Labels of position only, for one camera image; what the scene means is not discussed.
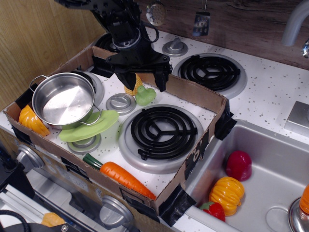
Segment silver faucet handle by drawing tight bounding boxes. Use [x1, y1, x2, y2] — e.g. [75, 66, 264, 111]
[301, 39, 309, 58]

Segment yellow toy pumpkin in sink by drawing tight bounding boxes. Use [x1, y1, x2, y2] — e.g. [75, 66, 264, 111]
[209, 177, 245, 216]

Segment red toy strawberry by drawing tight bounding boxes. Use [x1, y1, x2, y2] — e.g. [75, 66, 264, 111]
[199, 202, 225, 222]

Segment orange toy at sink edge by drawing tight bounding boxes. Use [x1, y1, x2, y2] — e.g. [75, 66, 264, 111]
[299, 185, 309, 214]

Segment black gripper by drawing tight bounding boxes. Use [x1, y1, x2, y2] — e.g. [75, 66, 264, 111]
[105, 38, 172, 93]

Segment hanging metal spatula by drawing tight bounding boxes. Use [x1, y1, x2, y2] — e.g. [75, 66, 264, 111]
[192, 0, 211, 37]

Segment silver faucet base plate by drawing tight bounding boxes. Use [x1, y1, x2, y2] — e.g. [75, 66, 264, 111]
[284, 101, 309, 137]

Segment light green plastic plate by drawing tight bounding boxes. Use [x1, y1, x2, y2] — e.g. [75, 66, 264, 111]
[59, 110, 120, 142]

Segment orange toy carrot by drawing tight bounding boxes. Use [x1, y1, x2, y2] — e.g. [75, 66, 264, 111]
[83, 153, 156, 200]

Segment silver faucet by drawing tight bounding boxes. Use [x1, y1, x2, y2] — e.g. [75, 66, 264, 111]
[281, 0, 309, 46]

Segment silver oven knob right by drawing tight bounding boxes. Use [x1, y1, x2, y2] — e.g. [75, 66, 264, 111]
[99, 195, 133, 230]

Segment orange toy bottom left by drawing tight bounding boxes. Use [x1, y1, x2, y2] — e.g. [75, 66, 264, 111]
[41, 212, 66, 227]

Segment front right black burner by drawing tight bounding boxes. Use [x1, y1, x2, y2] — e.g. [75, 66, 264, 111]
[119, 104, 204, 174]

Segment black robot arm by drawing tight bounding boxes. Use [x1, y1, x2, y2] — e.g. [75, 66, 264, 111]
[58, 0, 172, 92]

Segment silver oven knob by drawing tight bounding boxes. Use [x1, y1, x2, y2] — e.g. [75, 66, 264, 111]
[17, 145, 45, 172]
[99, 195, 133, 230]

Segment brown cardboard fence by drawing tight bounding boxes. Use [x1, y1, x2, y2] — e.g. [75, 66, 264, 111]
[3, 45, 238, 227]

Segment stainless steel sink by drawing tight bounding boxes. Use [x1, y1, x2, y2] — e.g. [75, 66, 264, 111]
[185, 120, 309, 232]

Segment dark red toy vegetable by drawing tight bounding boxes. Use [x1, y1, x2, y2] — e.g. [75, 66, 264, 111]
[225, 150, 252, 182]

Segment silver front stove knob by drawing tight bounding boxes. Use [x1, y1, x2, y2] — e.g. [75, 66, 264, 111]
[67, 134, 101, 155]

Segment hanging metal strainer spoon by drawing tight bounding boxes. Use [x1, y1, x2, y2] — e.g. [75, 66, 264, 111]
[146, 0, 167, 26]

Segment yellow toy corn cob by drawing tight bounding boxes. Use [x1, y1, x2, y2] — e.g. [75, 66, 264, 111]
[124, 74, 143, 96]

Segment silver stove knob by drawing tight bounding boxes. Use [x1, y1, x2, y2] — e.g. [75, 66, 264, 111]
[67, 134, 101, 155]
[106, 93, 136, 116]
[162, 38, 188, 57]

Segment silver oven knob left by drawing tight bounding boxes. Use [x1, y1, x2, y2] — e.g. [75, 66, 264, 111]
[17, 145, 45, 172]

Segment silver back stove knob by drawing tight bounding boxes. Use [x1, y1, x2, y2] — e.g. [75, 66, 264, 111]
[162, 38, 188, 57]

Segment back right black burner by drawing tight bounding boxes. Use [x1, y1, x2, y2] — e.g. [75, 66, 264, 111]
[173, 53, 247, 99]

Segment silver centre stove knob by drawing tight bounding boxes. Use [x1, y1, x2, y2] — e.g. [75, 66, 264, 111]
[106, 93, 136, 116]

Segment stainless steel pot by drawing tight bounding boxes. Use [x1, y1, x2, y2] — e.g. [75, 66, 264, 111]
[29, 72, 102, 130]

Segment yellow toy pepper in fence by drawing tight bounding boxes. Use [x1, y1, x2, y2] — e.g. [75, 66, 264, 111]
[18, 105, 50, 137]

